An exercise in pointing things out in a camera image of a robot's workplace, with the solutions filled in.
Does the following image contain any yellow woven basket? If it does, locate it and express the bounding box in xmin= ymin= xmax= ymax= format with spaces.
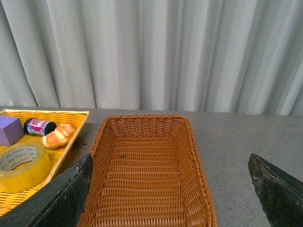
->
xmin=0 ymin=109 xmax=89 ymax=216

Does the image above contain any brown wicker basket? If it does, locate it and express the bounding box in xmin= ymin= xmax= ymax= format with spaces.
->
xmin=78 ymin=114 xmax=217 ymax=227

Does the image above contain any yellow packing tape roll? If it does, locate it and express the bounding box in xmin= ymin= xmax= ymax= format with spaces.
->
xmin=0 ymin=141 xmax=52 ymax=193

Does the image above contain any toy croissant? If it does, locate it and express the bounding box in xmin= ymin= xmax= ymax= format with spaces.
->
xmin=39 ymin=122 xmax=76 ymax=149

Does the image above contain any purple foam block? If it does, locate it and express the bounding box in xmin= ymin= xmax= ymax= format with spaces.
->
xmin=0 ymin=115 xmax=25 ymax=146

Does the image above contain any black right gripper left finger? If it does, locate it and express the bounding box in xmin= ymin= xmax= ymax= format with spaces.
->
xmin=0 ymin=154 xmax=93 ymax=227

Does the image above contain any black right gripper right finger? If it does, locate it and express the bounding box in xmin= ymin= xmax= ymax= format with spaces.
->
xmin=248 ymin=153 xmax=303 ymax=227

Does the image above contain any small pink labelled jar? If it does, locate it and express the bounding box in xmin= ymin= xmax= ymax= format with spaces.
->
xmin=23 ymin=118 xmax=57 ymax=136

